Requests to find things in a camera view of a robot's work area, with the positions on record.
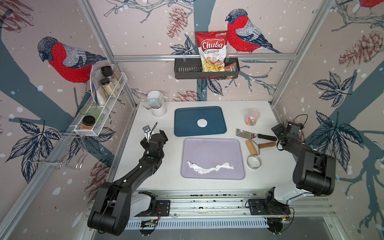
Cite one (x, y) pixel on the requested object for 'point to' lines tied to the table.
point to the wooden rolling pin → (254, 147)
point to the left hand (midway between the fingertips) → (157, 130)
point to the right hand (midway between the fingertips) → (278, 128)
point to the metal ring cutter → (254, 162)
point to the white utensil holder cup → (162, 110)
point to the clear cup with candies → (251, 116)
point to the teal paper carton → (154, 103)
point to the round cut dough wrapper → (202, 123)
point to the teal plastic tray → (186, 120)
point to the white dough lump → (202, 170)
